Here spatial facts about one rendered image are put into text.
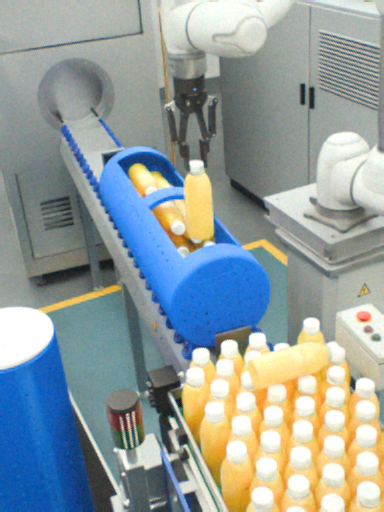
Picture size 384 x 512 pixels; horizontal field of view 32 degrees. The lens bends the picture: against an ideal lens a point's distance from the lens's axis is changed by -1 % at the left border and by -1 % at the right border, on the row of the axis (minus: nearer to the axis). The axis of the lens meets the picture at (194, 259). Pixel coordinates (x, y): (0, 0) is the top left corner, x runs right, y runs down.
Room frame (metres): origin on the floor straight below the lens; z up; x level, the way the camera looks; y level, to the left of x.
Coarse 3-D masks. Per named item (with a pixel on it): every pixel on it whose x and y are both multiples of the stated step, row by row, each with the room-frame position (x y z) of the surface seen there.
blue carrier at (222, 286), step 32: (128, 160) 2.31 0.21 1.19; (160, 160) 2.34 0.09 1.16; (128, 192) 2.01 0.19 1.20; (160, 192) 1.91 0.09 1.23; (128, 224) 1.88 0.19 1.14; (160, 256) 1.61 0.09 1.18; (192, 256) 1.52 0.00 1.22; (224, 256) 1.49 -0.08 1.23; (160, 288) 1.54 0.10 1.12; (192, 288) 1.47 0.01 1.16; (224, 288) 1.49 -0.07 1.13; (256, 288) 1.52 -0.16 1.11; (192, 320) 1.46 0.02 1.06; (224, 320) 1.49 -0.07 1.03; (256, 320) 1.52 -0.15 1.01
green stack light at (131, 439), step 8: (112, 432) 0.93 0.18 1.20; (120, 432) 0.92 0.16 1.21; (128, 432) 0.92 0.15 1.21; (136, 432) 0.93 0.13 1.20; (144, 432) 0.95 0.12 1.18; (112, 440) 0.94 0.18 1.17; (120, 440) 0.92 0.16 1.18; (128, 440) 0.92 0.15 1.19; (136, 440) 0.93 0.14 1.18; (144, 440) 0.94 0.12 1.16; (120, 448) 0.93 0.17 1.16; (128, 448) 0.92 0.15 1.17
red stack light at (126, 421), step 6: (138, 408) 0.94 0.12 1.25; (108, 414) 0.94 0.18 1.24; (114, 414) 0.93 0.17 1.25; (120, 414) 0.92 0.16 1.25; (126, 414) 0.92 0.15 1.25; (132, 414) 0.93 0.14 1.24; (138, 414) 0.94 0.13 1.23; (108, 420) 0.94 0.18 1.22; (114, 420) 0.93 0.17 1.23; (120, 420) 0.92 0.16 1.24; (126, 420) 0.92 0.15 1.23; (132, 420) 0.93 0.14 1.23; (138, 420) 0.94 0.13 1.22; (114, 426) 0.93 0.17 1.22; (120, 426) 0.92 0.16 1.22; (126, 426) 0.92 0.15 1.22; (132, 426) 0.93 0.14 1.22
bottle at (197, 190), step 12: (192, 180) 1.57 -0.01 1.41; (204, 180) 1.57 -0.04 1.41; (192, 192) 1.56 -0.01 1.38; (204, 192) 1.56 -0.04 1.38; (192, 204) 1.56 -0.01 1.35; (204, 204) 1.56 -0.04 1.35; (192, 216) 1.57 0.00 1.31; (204, 216) 1.56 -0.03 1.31; (192, 228) 1.57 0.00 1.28; (204, 228) 1.56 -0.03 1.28
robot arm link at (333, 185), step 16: (336, 144) 1.92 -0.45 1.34; (352, 144) 1.90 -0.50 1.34; (320, 160) 1.94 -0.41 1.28; (336, 160) 1.89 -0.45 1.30; (352, 160) 1.87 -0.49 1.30; (320, 176) 1.93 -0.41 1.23; (336, 176) 1.88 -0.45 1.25; (352, 176) 1.84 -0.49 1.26; (320, 192) 1.93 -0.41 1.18; (336, 192) 1.88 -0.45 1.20; (336, 208) 1.89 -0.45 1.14; (352, 208) 1.89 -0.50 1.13
